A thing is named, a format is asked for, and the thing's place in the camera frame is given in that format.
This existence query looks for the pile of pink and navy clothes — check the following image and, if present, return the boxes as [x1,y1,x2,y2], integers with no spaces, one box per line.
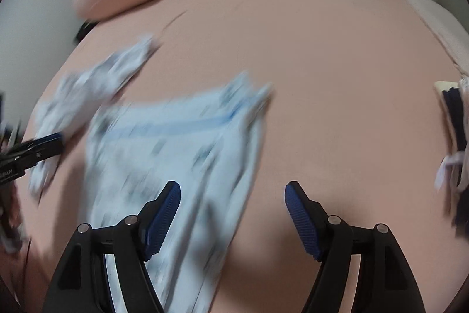
[434,77,469,193]

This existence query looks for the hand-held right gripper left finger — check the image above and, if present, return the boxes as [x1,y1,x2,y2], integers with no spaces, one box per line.
[42,180,182,313]

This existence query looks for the pink bed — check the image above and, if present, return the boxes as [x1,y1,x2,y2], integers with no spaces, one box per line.
[10,0,469,313]

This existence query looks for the black object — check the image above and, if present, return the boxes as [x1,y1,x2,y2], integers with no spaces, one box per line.
[75,20,96,43]

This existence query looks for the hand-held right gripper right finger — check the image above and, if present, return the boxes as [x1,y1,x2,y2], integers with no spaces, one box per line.
[284,180,428,313]

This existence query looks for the dark navy garment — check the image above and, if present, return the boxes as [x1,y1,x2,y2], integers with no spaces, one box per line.
[441,87,469,226]

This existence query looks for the white blue printed garment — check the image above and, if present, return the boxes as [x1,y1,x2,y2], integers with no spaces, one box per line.
[27,36,160,201]

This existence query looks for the light blue printed shorts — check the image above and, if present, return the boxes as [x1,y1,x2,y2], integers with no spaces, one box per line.
[86,71,274,313]

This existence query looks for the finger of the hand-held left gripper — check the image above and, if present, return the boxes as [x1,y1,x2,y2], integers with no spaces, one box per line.
[15,146,64,167]
[15,132,67,151]

